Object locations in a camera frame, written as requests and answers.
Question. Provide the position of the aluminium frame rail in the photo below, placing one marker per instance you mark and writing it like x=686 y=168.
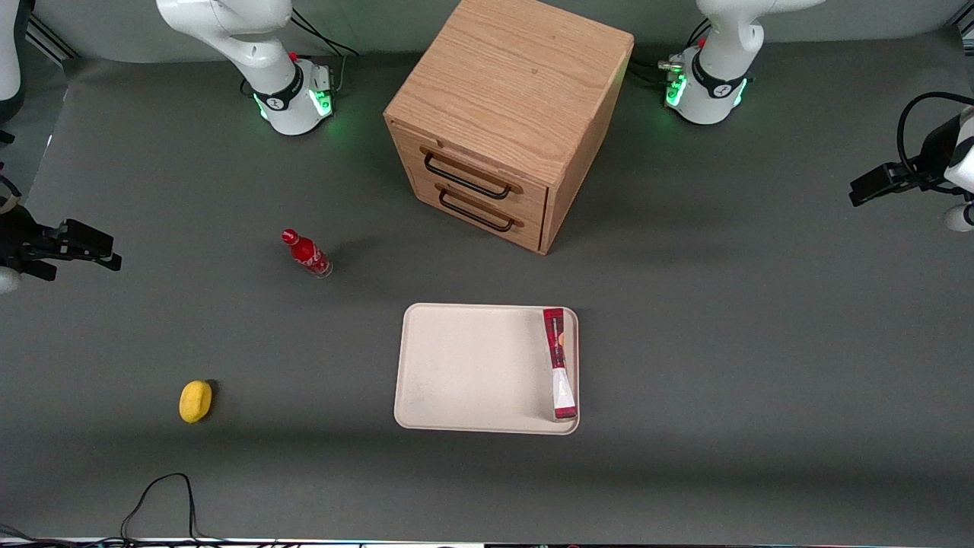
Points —
x=966 y=34
x=49 y=38

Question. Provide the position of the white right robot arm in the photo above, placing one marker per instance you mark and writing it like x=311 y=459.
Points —
x=228 y=30

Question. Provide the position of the red cola bottle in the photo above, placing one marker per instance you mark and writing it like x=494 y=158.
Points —
x=307 y=253

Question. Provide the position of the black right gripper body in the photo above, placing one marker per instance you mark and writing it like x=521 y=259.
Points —
x=18 y=236

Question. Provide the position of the wooden drawer front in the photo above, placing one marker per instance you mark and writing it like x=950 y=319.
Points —
x=535 y=202
x=533 y=232

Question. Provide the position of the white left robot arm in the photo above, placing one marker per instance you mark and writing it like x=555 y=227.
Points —
x=708 y=91

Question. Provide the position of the red cookie box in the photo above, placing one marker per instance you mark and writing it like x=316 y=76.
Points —
x=559 y=365

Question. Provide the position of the wooden two-drawer cabinet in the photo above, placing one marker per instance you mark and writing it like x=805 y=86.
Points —
x=517 y=76

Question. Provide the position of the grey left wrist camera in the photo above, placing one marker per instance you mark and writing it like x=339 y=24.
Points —
x=960 y=217

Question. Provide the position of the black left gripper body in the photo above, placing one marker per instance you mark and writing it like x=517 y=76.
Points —
x=933 y=152

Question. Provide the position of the cream rectangular tray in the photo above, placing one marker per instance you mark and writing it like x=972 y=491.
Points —
x=472 y=369

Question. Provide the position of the yellow lemon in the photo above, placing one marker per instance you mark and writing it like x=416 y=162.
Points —
x=195 y=401

